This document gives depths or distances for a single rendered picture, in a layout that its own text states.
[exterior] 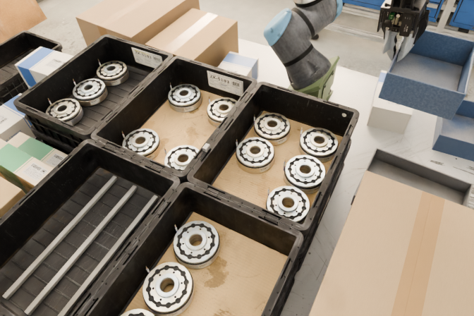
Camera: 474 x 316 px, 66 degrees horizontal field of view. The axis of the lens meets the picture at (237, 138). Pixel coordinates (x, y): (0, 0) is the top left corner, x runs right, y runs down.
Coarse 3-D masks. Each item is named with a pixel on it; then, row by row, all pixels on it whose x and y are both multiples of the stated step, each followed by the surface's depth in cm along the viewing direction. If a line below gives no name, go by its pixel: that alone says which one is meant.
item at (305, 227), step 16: (304, 96) 101; (240, 112) 98; (352, 112) 97; (224, 128) 94; (352, 128) 92; (336, 160) 86; (192, 176) 84; (224, 192) 81; (320, 192) 80; (256, 208) 78; (288, 224) 75; (304, 224) 75
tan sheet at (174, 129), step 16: (208, 96) 118; (160, 112) 114; (176, 112) 114; (192, 112) 113; (160, 128) 109; (176, 128) 109; (192, 128) 109; (208, 128) 108; (176, 144) 105; (192, 144) 104; (160, 160) 101
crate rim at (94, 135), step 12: (180, 60) 116; (192, 60) 115; (228, 72) 110; (144, 84) 108; (252, 84) 106; (132, 96) 104; (120, 108) 101; (108, 120) 98; (228, 120) 96; (96, 132) 95; (216, 132) 94; (108, 144) 92; (204, 144) 91; (132, 156) 89; (168, 168) 86; (192, 168) 86; (180, 180) 85
